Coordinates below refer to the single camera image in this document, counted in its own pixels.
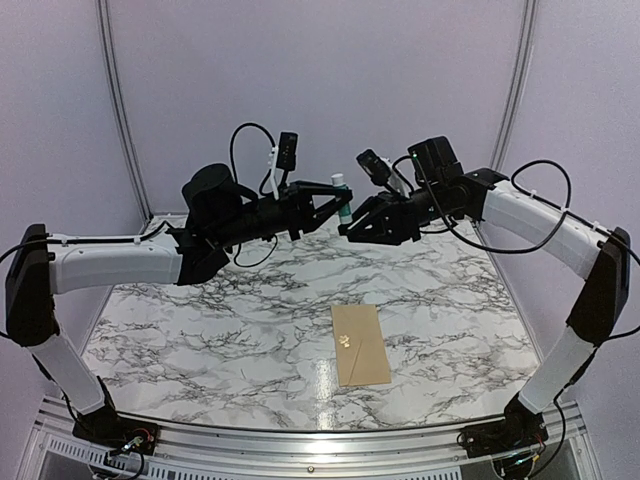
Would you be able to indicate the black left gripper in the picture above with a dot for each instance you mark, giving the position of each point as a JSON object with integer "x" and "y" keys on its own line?
{"x": 296, "y": 218}

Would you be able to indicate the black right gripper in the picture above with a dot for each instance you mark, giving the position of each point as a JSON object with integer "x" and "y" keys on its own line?
{"x": 394, "y": 217}

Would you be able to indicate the white green glue stick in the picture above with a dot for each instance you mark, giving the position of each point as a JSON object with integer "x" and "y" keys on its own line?
{"x": 344, "y": 212}

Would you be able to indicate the brown kraft paper envelope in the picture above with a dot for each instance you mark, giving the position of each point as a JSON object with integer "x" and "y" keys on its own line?
{"x": 361, "y": 356}

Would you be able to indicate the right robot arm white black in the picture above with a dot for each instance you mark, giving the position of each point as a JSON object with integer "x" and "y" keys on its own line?
{"x": 600, "y": 258}

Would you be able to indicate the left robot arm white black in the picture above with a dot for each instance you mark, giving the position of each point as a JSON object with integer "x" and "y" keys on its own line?
{"x": 222, "y": 214}

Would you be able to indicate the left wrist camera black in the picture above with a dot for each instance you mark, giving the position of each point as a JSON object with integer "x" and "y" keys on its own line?
{"x": 286, "y": 156}

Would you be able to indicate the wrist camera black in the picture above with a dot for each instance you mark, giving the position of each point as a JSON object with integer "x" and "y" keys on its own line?
{"x": 286, "y": 156}
{"x": 434, "y": 161}

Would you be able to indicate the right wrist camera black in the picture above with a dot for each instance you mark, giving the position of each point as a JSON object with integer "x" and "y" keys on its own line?
{"x": 434, "y": 161}

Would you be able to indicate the aluminium table front rail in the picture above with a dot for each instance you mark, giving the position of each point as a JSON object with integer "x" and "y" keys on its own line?
{"x": 191, "y": 451}

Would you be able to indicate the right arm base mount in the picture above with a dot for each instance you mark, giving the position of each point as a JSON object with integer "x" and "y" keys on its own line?
{"x": 498, "y": 437}

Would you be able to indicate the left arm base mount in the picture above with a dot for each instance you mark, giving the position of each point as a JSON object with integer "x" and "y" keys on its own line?
{"x": 107, "y": 427}

